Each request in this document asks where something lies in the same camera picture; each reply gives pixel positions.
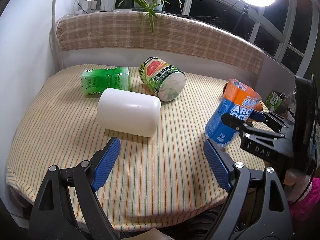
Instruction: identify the blue orange drink cup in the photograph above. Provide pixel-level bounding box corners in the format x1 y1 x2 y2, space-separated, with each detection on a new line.
204 79 261 148

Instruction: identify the white cup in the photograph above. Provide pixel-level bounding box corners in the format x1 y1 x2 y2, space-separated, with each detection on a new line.
96 88 162 138

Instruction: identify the grapefruit green tea cup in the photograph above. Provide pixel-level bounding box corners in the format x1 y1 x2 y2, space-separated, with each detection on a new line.
139 57 186 102

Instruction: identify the green transparent cup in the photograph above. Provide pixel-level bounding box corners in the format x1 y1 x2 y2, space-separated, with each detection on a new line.
81 67 131 95

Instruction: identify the gloved right hand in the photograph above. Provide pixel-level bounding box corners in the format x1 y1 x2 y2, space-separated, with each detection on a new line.
284 169 312 203

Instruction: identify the green paper bag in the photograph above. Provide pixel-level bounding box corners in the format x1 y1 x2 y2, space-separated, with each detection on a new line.
264 90 286 112

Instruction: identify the black tripod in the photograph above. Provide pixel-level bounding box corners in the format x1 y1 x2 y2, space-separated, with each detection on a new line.
232 3 249 41

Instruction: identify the plaid windowsill cloth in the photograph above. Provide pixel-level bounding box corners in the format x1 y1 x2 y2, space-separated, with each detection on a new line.
56 11 265 74

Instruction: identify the white charger plug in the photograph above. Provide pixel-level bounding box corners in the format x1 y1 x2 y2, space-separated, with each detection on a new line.
82 0 97 11

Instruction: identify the black power cable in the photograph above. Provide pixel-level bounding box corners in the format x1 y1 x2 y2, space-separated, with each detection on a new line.
175 0 241 27

